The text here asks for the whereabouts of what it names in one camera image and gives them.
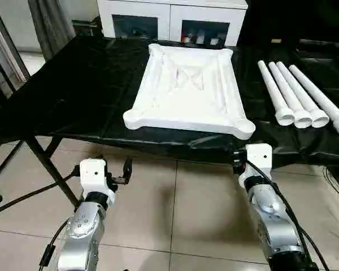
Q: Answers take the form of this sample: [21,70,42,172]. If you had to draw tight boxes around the white plastic table leg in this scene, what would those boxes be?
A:
[257,60,295,126]
[277,61,330,128]
[289,64,339,136]
[268,61,313,129]

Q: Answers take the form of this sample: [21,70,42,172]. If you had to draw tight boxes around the white plastic table top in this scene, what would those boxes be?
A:
[123,43,256,140]

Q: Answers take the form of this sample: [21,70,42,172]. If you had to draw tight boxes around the black plastic mat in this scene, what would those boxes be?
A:
[0,35,339,168]

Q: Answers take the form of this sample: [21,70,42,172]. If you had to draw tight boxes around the white glass-door cabinet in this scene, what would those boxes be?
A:
[97,0,249,47]

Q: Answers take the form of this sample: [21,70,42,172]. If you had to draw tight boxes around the grey curtain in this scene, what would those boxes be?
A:
[27,0,74,47]

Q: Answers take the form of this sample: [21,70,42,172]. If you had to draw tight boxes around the black metal table frame leg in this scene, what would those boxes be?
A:
[24,137,81,208]

